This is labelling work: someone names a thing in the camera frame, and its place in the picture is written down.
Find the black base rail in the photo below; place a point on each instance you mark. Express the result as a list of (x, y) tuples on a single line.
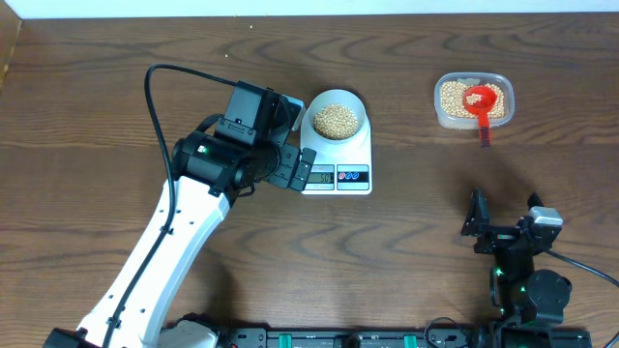
[(188, 334)]

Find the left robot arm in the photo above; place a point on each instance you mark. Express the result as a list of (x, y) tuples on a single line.
[(221, 160)]

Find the white digital kitchen scale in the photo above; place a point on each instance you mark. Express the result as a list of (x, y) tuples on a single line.
[(344, 169)]

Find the soybeans in bowl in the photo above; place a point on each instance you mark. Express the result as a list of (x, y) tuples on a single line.
[(336, 122)]

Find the grey round bowl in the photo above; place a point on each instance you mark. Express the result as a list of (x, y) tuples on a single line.
[(345, 98)]

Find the clear plastic bean container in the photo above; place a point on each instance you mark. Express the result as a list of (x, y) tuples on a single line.
[(473, 79)]

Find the red plastic measuring scoop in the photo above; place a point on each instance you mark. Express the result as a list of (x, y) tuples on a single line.
[(479, 100)]

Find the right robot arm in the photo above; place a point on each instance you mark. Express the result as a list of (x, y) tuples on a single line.
[(531, 301)]

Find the yellow soybeans in container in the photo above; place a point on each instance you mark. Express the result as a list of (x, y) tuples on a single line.
[(452, 92)]

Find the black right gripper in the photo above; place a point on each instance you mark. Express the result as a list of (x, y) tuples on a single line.
[(478, 218)]

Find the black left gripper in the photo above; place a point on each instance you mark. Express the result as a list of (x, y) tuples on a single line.
[(281, 175)]

